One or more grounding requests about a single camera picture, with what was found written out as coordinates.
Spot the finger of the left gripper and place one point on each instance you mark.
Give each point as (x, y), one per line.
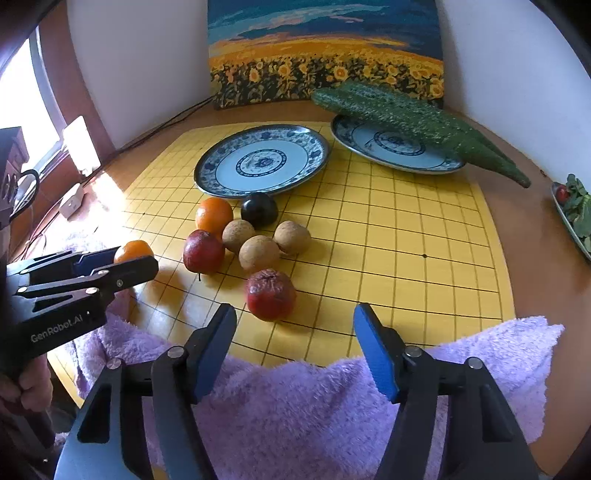
(59, 266)
(99, 285)

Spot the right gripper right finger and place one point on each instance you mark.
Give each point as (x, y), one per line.
(482, 438)

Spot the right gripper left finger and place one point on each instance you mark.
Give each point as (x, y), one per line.
(108, 441)

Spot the small orange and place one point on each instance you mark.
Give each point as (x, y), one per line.
(132, 250)

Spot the red apple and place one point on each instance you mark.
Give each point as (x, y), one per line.
(203, 253)

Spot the large orange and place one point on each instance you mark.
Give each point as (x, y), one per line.
(213, 214)

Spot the brown kiwi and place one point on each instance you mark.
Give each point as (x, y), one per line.
(236, 233)
(292, 238)
(258, 253)

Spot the person's left hand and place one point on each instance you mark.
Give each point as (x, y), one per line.
(33, 391)

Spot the white power adapter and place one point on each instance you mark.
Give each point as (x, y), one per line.
(71, 201)

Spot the purple fluffy towel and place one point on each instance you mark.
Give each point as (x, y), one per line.
(300, 421)

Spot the brown kiwi front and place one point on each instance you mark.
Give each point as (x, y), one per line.
(258, 253)

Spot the red pomegranate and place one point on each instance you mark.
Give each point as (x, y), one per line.
(270, 295)

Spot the dark plum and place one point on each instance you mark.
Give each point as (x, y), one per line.
(259, 209)

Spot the yellow go board mat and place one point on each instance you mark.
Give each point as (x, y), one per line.
(423, 251)

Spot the left blue white plate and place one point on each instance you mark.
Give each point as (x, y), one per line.
(269, 159)

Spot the blue white plate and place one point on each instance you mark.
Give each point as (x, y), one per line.
(269, 159)
(390, 148)

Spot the salad dish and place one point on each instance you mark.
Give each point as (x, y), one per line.
(572, 201)

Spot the sunflower field painting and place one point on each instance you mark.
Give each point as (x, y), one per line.
(265, 51)

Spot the right blue white plate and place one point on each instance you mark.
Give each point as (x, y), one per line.
(390, 148)

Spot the front green bitter gourd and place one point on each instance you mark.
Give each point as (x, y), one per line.
(411, 125)

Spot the green bitter gourd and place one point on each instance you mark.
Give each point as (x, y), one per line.
(423, 108)
(411, 125)

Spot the rear green bitter gourd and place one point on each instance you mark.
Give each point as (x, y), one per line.
(423, 108)

